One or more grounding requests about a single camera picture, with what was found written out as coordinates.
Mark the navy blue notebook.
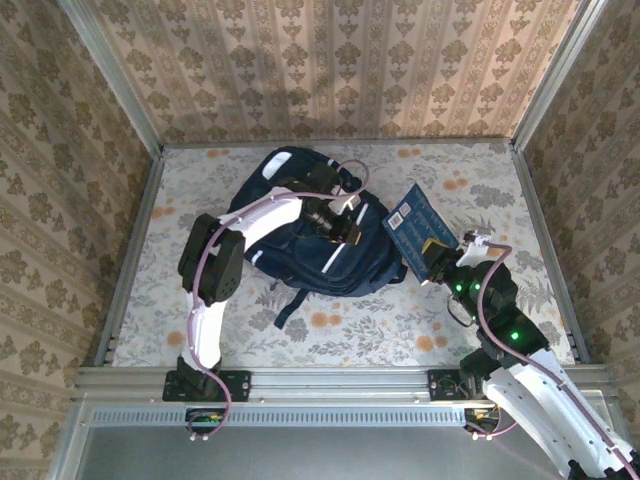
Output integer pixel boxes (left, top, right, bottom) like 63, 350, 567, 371
382, 182, 461, 281

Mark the navy blue backpack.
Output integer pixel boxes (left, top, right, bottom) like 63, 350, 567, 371
228, 145, 409, 330

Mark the floral tablecloth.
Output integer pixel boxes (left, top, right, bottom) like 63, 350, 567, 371
112, 142, 576, 369

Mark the grey metal panel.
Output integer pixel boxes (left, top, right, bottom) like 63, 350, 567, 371
47, 392, 634, 480

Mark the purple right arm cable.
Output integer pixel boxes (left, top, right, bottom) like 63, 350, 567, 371
469, 239, 634, 461

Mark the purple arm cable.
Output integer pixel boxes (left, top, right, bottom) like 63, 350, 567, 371
186, 158, 371, 444
469, 239, 634, 461

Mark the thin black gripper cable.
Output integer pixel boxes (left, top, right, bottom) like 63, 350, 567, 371
446, 293, 475, 327

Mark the aluminium side rail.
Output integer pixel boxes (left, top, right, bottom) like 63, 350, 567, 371
94, 149, 166, 366
509, 144, 591, 364

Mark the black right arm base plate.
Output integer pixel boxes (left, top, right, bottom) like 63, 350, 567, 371
428, 368, 521, 402

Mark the thin aluminium table edge rail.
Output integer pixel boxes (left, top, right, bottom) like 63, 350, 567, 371
160, 138, 516, 149

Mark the green circuit board with wires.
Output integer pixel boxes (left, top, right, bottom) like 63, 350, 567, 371
184, 407, 226, 436
463, 407, 501, 435

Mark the long aluminium mounting rail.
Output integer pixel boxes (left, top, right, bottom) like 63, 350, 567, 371
74, 366, 614, 401

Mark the slotted grey cable duct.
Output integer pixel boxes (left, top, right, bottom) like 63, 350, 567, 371
89, 407, 469, 427

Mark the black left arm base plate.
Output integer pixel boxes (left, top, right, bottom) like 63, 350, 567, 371
162, 368, 251, 403

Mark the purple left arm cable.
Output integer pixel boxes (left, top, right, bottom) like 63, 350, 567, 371
186, 158, 371, 444

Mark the aluminium frame post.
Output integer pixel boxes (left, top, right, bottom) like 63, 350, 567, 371
512, 0, 609, 151
58, 0, 165, 157

